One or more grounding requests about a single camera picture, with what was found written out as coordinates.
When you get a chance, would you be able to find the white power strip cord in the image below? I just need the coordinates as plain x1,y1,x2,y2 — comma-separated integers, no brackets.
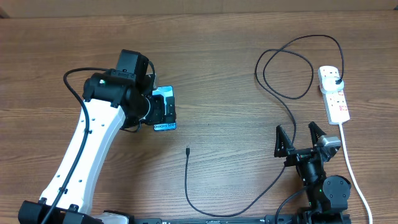
338,123,374,224

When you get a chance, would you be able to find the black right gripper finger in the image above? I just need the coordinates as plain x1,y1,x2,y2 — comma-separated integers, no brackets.
308,121,326,146
274,125,294,157

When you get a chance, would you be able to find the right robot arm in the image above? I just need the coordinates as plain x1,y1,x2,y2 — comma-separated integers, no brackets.
270,121,351,224

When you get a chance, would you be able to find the white charger plug adapter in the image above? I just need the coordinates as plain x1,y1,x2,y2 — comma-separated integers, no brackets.
320,77,345,94

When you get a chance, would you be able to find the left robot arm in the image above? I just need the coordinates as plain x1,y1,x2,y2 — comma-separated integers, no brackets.
18,49,177,224

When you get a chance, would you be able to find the white power strip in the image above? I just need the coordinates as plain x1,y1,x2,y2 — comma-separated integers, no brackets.
318,66,350,125

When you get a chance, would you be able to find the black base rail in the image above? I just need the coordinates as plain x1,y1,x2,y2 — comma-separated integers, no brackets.
93,214,352,224

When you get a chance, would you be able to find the blue screen Galaxy smartphone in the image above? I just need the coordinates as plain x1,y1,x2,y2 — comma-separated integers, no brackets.
152,86,177,131

